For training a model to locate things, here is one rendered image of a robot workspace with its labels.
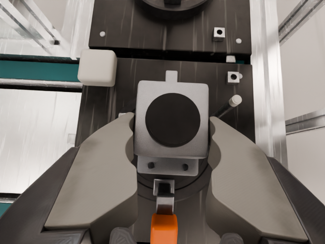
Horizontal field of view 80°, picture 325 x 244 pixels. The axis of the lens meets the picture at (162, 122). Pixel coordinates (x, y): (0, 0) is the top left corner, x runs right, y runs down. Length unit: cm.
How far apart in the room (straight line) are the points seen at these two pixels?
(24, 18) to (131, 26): 13
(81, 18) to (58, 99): 13
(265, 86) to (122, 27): 23
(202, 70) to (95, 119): 16
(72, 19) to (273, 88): 32
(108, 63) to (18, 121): 19
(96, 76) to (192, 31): 15
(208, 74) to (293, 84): 23
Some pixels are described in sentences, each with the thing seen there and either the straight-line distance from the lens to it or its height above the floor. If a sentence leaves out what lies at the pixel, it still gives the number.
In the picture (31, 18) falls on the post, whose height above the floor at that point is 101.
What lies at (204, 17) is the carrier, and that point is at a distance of 34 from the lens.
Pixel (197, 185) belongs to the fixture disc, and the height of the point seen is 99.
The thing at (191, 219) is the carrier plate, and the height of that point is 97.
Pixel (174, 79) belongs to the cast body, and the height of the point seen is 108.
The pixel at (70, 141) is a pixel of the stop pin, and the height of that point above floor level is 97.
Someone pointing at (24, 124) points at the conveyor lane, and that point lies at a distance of 39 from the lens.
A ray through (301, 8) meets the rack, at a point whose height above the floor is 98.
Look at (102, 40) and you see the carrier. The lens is 32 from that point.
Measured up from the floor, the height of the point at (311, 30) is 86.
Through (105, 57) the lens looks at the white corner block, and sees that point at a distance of 28.
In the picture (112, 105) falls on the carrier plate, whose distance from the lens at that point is 28.
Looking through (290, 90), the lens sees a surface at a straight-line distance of 47.
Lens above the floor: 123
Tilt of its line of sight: 79 degrees down
